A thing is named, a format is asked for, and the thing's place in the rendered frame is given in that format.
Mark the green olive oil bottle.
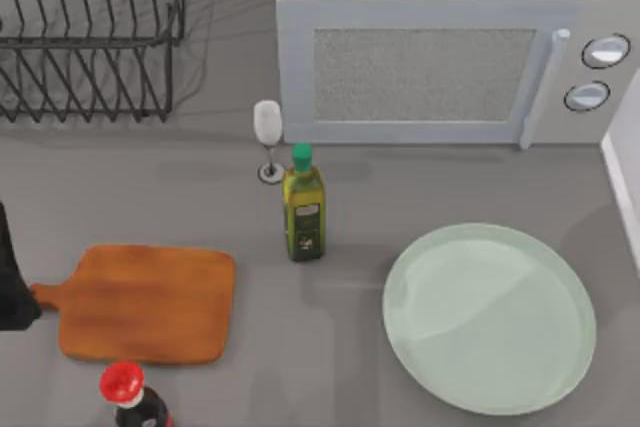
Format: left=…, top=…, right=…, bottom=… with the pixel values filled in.
left=282, top=142, right=326, bottom=263

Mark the clear wine glass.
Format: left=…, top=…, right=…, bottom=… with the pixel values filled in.
left=253, top=99, right=286, bottom=184

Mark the microwave door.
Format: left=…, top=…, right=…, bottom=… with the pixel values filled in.
left=277, top=0, right=584, bottom=146

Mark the wooden cutting board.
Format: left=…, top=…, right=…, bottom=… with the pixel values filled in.
left=30, top=244, right=237, bottom=366

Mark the pale green round plate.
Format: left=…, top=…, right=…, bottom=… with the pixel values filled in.
left=382, top=221, right=598, bottom=417

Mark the small microwave knob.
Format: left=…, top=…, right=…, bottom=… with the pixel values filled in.
left=563, top=80, right=612, bottom=112

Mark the dark bottle with red cap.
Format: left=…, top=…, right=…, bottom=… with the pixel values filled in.
left=99, top=361, right=176, bottom=427

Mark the large microwave knob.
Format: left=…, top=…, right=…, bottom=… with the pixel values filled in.
left=580, top=32, right=632, bottom=70

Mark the microwave door handle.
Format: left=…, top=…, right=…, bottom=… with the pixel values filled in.
left=518, top=28, right=572, bottom=151

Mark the black wire dish rack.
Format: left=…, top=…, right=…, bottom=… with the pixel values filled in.
left=0, top=0, right=190, bottom=124

